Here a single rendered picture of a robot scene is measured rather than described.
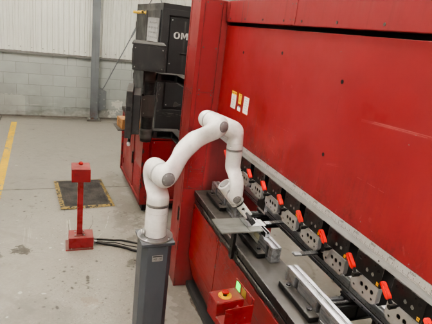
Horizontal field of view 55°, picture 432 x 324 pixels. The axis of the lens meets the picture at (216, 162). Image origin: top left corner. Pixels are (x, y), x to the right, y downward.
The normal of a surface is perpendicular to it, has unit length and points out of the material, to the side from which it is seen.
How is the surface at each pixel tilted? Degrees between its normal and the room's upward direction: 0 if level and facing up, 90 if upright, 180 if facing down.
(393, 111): 90
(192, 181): 90
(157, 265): 90
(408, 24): 90
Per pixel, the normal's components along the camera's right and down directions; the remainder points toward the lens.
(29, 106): 0.36, 0.32
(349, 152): -0.94, 0.00
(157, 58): 0.16, 0.31
